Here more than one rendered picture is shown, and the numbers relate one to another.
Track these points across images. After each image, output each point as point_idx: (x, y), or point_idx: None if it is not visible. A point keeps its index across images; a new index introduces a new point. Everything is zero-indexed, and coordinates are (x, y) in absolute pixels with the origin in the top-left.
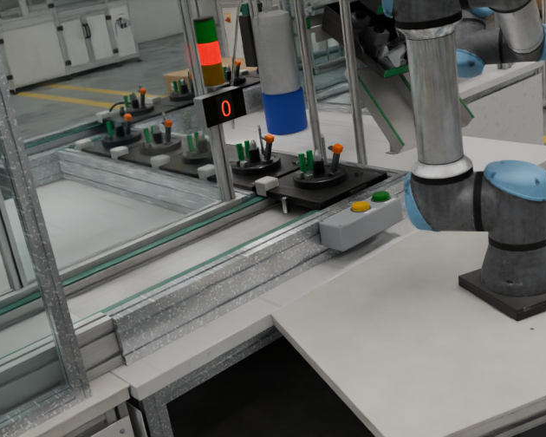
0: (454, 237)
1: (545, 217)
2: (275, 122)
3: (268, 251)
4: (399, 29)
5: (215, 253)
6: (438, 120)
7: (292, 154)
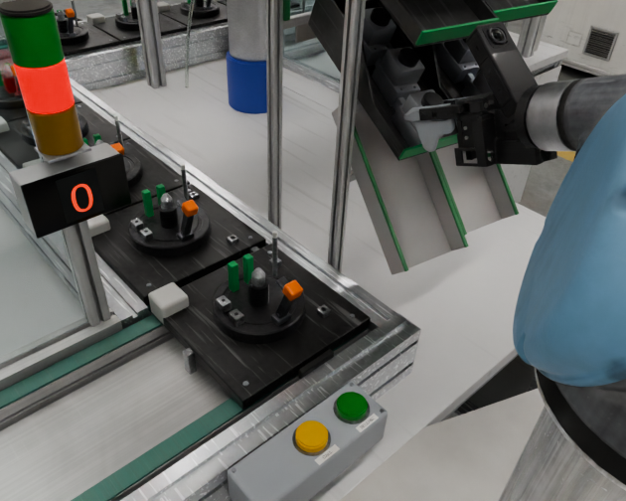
0: (462, 487)
1: None
2: (237, 95)
3: None
4: (563, 432)
5: (28, 484)
6: None
7: (234, 205)
